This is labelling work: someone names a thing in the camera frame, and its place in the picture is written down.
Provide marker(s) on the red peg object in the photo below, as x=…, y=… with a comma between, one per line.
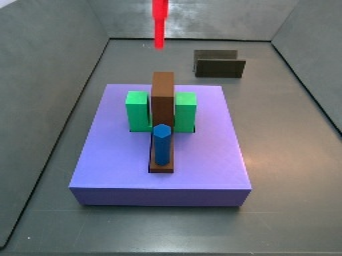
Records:
x=159, y=15

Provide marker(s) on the purple board base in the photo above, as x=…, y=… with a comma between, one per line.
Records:
x=111, y=175

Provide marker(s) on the blue hexagonal peg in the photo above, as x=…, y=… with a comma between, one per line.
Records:
x=162, y=144

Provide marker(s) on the brown tall block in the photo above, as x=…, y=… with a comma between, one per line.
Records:
x=162, y=110

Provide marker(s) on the green right block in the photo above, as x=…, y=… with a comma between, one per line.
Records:
x=185, y=112

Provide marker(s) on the green block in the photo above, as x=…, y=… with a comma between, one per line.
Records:
x=138, y=111
x=185, y=112

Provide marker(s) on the green left block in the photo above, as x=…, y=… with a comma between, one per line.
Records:
x=138, y=111

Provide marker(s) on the black angled holder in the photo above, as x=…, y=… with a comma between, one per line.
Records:
x=218, y=64

